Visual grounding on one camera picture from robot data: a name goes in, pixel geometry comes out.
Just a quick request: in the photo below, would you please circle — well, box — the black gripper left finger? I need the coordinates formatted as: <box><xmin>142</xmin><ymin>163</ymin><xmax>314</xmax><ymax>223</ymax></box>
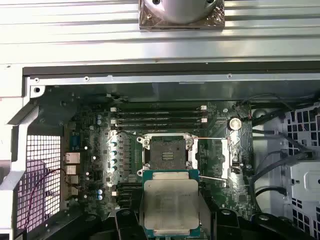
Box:
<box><xmin>82</xmin><ymin>191</ymin><xmax>145</xmax><ymax>240</ymax></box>

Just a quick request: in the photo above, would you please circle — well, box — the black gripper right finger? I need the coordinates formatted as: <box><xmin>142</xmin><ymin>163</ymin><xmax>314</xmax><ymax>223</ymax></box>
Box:
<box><xmin>199</xmin><ymin>193</ymin><xmax>316</xmax><ymax>240</ymax></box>

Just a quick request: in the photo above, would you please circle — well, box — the thin wire locking lever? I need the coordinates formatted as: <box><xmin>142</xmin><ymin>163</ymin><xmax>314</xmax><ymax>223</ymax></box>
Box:
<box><xmin>199</xmin><ymin>175</ymin><xmax>227</xmax><ymax>181</ymax></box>

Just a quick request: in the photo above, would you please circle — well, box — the CPU with silver top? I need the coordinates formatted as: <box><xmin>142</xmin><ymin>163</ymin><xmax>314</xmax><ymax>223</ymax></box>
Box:
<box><xmin>139</xmin><ymin>169</ymin><xmax>201</xmax><ymax>237</ymax></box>

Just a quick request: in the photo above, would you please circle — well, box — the metal socket cover frame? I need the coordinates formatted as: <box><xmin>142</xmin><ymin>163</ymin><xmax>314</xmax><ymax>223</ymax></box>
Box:
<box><xmin>198</xmin><ymin>136</ymin><xmax>235</xmax><ymax>187</ymax></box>

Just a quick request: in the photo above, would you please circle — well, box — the black RAM slot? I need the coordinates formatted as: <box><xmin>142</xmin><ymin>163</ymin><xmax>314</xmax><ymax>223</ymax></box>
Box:
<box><xmin>111</xmin><ymin>109</ymin><xmax>208</xmax><ymax>115</ymax></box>
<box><xmin>111</xmin><ymin>114</ymin><xmax>208</xmax><ymax>120</ymax></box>
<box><xmin>111</xmin><ymin>119</ymin><xmax>208</xmax><ymax>125</ymax></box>
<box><xmin>111</xmin><ymin>124</ymin><xmax>208</xmax><ymax>130</ymax></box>
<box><xmin>117</xmin><ymin>183</ymin><xmax>143</xmax><ymax>190</ymax></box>
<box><xmin>117</xmin><ymin>189</ymin><xmax>142</xmax><ymax>196</ymax></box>

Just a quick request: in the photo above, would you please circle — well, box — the CPU socket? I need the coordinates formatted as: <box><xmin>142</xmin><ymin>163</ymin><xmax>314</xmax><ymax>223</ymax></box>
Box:
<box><xmin>136</xmin><ymin>133</ymin><xmax>200</xmax><ymax>173</ymax></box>

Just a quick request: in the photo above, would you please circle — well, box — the green motherboard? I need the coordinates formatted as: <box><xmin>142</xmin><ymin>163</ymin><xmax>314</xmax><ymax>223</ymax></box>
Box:
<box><xmin>63</xmin><ymin>98</ymin><xmax>255</xmax><ymax>226</ymax></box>

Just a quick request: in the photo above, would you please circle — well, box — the silver perforated drive cage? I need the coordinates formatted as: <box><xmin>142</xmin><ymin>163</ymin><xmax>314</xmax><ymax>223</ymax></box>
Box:
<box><xmin>279</xmin><ymin>94</ymin><xmax>320</xmax><ymax>240</ymax></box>

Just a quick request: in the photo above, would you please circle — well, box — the blue rear port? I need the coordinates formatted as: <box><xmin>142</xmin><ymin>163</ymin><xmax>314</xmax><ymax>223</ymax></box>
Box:
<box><xmin>70</xmin><ymin>136</ymin><xmax>81</xmax><ymax>151</ymax></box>

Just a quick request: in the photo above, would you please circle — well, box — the round coin battery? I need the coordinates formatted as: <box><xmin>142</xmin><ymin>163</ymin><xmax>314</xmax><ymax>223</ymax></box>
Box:
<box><xmin>227</xmin><ymin>117</ymin><xmax>242</xmax><ymax>131</ymax></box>

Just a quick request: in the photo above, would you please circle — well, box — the black PC case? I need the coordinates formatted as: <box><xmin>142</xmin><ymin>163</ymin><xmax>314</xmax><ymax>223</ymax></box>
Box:
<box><xmin>0</xmin><ymin>61</ymin><xmax>320</xmax><ymax>240</ymax></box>

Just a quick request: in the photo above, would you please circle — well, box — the black cable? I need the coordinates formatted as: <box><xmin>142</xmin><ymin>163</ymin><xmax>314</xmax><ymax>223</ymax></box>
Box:
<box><xmin>254</xmin><ymin>186</ymin><xmax>287</xmax><ymax>201</ymax></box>
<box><xmin>239</xmin><ymin>93</ymin><xmax>295</xmax><ymax>111</ymax></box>

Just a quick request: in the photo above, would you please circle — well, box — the grey flat cable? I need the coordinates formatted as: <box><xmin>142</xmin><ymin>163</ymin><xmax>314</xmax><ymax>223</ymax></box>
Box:
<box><xmin>252</xmin><ymin>152</ymin><xmax>301</xmax><ymax>191</ymax></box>
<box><xmin>251</xmin><ymin>128</ymin><xmax>313</xmax><ymax>161</ymax></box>

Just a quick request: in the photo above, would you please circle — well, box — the thin red black wire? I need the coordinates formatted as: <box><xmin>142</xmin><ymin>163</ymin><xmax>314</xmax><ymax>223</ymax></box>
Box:
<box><xmin>24</xmin><ymin>167</ymin><xmax>69</xmax><ymax>230</ymax></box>

